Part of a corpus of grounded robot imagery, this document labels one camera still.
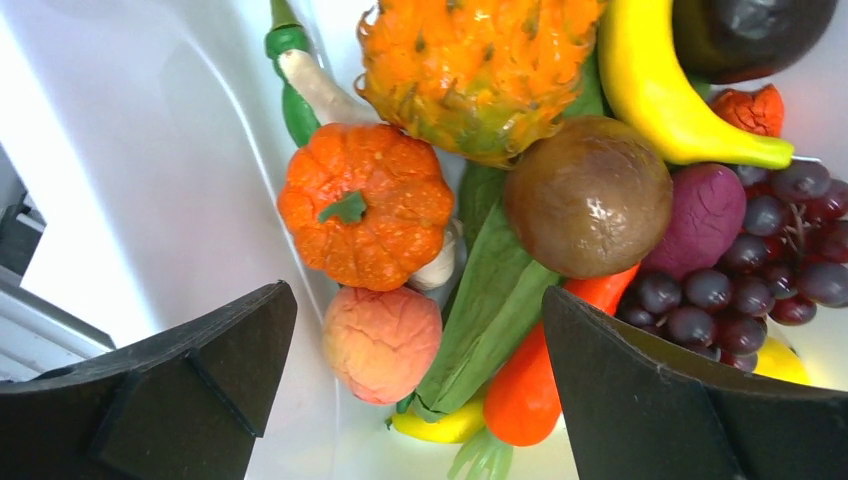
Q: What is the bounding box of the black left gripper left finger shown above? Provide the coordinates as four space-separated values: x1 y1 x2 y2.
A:
1 281 298 479

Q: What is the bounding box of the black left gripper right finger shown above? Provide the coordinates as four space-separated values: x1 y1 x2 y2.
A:
542 287 847 479

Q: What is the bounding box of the white plastic food bin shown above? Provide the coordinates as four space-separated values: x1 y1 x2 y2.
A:
1 1 847 479

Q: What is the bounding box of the orange carrot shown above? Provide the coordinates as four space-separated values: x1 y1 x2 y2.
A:
483 266 639 447

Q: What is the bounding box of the yellow lemon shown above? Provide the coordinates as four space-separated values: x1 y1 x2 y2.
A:
753 336 812 386

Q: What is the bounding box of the peach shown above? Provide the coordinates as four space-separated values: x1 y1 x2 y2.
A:
322 287 443 405

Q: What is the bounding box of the brown round fruit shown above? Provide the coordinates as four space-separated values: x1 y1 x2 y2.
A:
503 115 673 279

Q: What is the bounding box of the purple grape bunch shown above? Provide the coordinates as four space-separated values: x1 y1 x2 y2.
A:
616 161 847 372

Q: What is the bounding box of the magenta purple fruit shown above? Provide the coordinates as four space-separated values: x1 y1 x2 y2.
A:
641 163 747 280

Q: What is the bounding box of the white garlic bulb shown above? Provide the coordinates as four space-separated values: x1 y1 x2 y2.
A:
407 218 464 291

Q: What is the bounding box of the yellow banana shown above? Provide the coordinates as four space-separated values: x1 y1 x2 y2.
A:
596 0 794 169

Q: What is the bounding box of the small red-orange fruit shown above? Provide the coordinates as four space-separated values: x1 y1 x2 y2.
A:
709 84 785 138

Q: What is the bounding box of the white green scallion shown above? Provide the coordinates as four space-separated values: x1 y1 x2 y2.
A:
264 0 379 147

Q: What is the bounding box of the toy pineapple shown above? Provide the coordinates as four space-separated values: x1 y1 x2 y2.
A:
354 0 607 169

